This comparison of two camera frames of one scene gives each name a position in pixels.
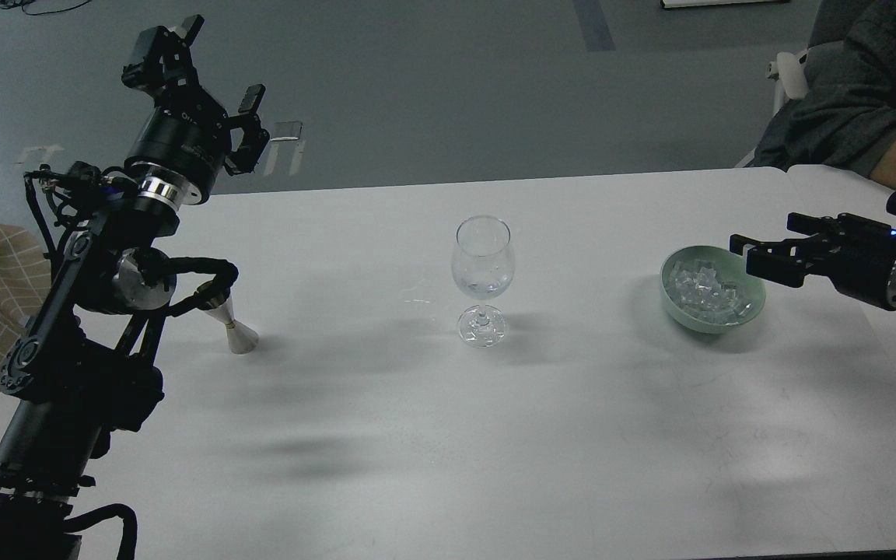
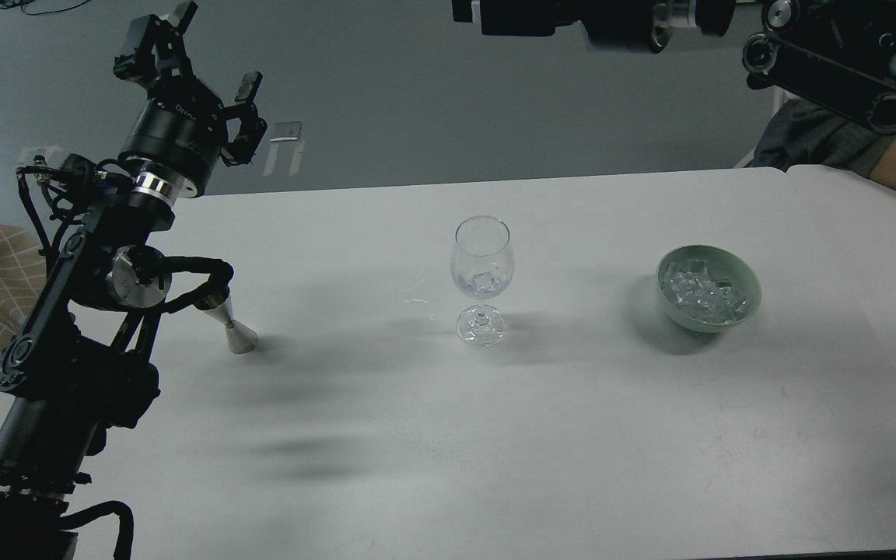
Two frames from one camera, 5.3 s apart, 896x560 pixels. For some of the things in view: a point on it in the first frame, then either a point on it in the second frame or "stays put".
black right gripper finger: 786,261 → 462,11
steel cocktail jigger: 242,339 stays put
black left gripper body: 179,154 stays put
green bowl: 707,288 stays put
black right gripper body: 880,266 → 625,25
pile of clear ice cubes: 696,288 stays put
